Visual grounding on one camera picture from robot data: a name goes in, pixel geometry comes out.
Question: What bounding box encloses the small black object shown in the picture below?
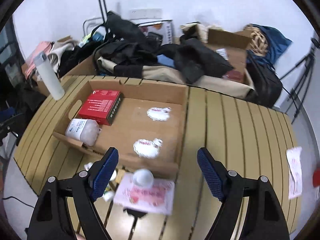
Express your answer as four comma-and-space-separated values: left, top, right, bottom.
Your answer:
123, 208, 146, 219

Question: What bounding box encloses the small white round jar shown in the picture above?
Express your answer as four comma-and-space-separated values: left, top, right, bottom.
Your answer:
132, 168, 154, 188

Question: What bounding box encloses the red rectangular box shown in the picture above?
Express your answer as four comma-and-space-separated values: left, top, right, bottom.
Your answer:
78, 89, 124, 126

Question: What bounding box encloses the red cup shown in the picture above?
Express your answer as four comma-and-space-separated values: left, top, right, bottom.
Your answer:
312, 167, 320, 187

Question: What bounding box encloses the white paper sheet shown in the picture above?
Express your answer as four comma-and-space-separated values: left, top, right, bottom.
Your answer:
286, 146, 303, 199

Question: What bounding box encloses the olive slatted folding table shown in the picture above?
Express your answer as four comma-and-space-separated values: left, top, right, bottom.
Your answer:
14, 76, 301, 239

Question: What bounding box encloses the pink white booklet pouch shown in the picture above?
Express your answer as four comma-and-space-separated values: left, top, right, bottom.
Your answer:
113, 172, 175, 216

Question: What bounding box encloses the black backpack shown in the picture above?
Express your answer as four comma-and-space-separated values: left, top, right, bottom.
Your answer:
245, 51, 283, 108

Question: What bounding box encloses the open cardboard tray box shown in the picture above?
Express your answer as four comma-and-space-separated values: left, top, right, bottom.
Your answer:
53, 79, 189, 178

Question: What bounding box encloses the white thermos bottle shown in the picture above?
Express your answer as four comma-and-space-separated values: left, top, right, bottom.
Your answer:
34, 51, 65, 101

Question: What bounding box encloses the cardboard box with clothes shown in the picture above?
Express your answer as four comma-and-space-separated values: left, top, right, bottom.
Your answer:
21, 36, 102, 96

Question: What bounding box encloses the cream garment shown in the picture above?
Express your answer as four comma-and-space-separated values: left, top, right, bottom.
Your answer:
47, 38, 79, 73

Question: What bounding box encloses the pink bag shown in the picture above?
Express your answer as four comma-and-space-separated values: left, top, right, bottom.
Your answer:
24, 41, 53, 81

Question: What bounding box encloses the woven rattan ball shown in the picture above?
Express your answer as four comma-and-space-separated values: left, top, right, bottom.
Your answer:
250, 27, 268, 57

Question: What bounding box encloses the blue bag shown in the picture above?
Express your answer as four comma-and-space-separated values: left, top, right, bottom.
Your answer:
244, 24, 292, 70

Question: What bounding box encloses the cardboard box right rear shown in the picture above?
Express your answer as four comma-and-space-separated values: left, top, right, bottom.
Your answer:
181, 23, 253, 84

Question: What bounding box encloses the black clothes pile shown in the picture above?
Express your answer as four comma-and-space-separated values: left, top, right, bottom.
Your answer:
93, 11, 234, 84

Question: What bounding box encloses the black cable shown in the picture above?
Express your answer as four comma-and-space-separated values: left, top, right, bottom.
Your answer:
2, 195, 34, 209

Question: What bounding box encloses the camera tripod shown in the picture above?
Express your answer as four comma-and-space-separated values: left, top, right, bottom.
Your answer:
280, 37, 319, 124

